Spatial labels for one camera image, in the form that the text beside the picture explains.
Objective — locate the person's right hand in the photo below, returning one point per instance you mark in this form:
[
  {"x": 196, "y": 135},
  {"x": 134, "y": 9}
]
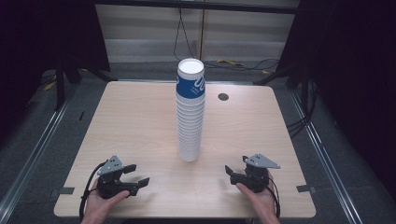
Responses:
[{"x": 263, "y": 205}]

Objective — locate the blue banded paper cup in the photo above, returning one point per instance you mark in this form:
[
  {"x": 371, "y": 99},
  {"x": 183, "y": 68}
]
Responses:
[{"x": 190, "y": 84}]

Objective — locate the small black floor tape strip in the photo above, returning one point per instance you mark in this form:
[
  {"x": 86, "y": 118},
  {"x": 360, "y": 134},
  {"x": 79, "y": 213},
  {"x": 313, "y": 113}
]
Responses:
[{"x": 81, "y": 115}]

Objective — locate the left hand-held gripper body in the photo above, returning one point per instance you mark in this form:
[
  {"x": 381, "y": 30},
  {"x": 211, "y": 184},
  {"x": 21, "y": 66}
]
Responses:
[{"x": 107, "y": 185}]

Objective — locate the grey tape piece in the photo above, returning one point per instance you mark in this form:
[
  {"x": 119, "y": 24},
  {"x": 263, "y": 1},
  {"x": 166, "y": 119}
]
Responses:
[
  {"x": 66, "y": 190},
  {"x": 305, "y": 188}
]

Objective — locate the metal floor rail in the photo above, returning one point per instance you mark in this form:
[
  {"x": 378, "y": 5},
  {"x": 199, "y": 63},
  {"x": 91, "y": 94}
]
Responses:
[
  {"x": 327, "y": 155},
  {"x": 34, "y": 155}
]

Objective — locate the stack of white paper cups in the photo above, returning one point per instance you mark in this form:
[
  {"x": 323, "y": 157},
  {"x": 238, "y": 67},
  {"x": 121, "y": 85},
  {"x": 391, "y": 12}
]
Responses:
[{"x": 190, "y": 130}]

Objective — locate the black metal stand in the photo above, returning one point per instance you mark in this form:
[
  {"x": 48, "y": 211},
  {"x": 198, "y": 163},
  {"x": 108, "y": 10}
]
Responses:
[
  {"x": 303, "y": 87},
  {"x": 59, "y": 87}
]

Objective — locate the yellow floor tape scrap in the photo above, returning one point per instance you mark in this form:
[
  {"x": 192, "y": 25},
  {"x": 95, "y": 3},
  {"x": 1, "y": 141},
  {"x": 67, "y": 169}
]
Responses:
[
  {"x": 230, "y": 62},
  {"x": 49, "y": 86},
  {"x": 266, "y": 72}
]

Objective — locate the dark overhead crossbar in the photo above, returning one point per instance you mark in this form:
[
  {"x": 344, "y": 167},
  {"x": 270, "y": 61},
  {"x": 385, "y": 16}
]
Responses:
[{"x": 202, "y": 5}]

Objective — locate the black curtain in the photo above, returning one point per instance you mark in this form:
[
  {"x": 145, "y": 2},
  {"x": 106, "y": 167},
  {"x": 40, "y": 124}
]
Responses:
[
  {"x": 37, "y": 37},
  {"x": 351, "y": 62}
]

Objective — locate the person's left hand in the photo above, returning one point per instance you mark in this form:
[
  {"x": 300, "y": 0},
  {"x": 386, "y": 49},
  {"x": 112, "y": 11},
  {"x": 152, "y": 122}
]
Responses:
[{"x": 96, "y": 208}]

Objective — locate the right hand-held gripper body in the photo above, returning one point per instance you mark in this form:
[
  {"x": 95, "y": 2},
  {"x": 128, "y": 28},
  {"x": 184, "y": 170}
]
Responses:
[{"x": 257, "y": 179}]

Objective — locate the round grey table grommet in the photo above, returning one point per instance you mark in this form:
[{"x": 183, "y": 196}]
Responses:
[{"x": 223, "y": 96}]

